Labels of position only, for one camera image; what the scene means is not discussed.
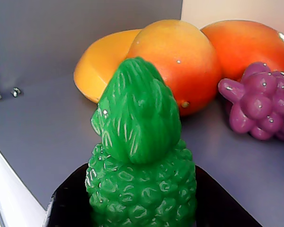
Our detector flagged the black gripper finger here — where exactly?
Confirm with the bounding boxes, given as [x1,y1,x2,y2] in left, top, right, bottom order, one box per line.
[43,162,95,227]
[194,164,263,227]

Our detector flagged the green toy pineapple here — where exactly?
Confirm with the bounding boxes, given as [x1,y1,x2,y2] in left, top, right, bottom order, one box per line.
[85,56,197,227]

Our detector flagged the purple toy grapes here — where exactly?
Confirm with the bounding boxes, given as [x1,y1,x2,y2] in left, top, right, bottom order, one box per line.
[217,61,284,142]

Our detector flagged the yellow toy mango half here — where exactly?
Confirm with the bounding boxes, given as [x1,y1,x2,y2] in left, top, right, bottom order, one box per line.
[73,28,143,104]

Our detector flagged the red orange toy mango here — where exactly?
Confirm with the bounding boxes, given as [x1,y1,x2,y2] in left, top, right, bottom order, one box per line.
[200,20,284,83]

